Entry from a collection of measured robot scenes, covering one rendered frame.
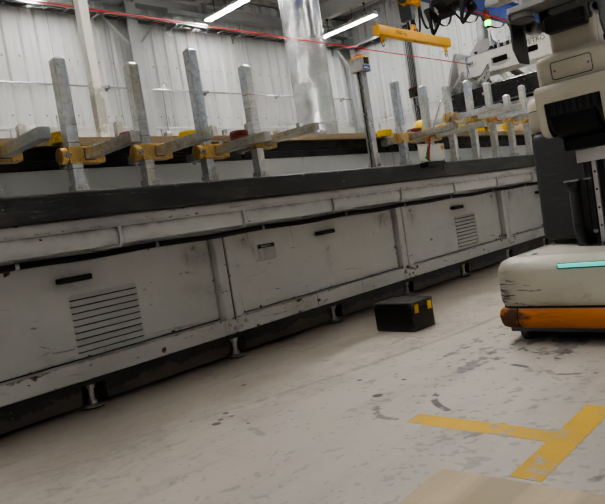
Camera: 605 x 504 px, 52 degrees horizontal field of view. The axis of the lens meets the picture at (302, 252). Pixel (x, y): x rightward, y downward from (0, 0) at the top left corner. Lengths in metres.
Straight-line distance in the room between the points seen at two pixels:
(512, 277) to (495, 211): 2.37
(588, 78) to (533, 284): 0.64
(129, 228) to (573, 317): 1.41
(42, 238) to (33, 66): 8.38
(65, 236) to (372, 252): 1.78
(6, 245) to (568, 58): 1.72
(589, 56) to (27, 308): 1.88
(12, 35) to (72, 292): 8.28
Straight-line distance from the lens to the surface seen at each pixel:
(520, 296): 2.13
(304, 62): 7.59
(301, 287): 2.85
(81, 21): 3.31
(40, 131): 1.66
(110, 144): 1.86
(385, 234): 3.37
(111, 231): 2.03
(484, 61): 6.47
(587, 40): 2.13
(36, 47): 10.40
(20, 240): 1.91
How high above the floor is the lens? 0.52
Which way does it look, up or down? 3 degrees down
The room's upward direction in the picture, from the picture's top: 9 degrees counter-clockwise
